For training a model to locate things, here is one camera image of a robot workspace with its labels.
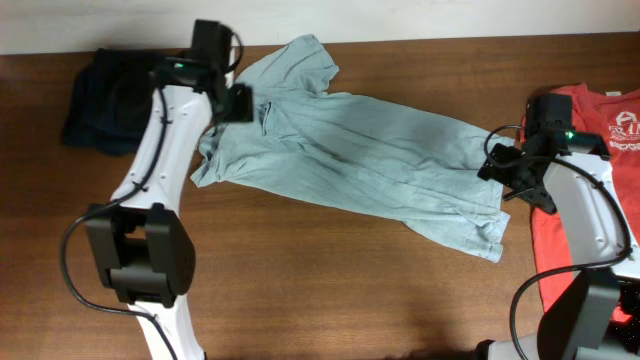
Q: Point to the light teal t-shirt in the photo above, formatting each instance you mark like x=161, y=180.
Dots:
x=357, y=153

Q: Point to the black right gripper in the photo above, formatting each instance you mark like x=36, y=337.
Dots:
x=501, y=175

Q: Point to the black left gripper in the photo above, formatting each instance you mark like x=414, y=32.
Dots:
x=241, y=111

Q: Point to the red printed t-shirt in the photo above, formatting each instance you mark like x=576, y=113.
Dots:
x=614, y=116

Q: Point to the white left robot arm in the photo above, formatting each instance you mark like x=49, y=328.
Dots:
x=140, y=247

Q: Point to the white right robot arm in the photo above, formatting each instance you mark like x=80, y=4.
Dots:
x=562, y=171

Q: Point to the folded dark navy garment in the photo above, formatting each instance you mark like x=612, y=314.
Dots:
x=111, y=102

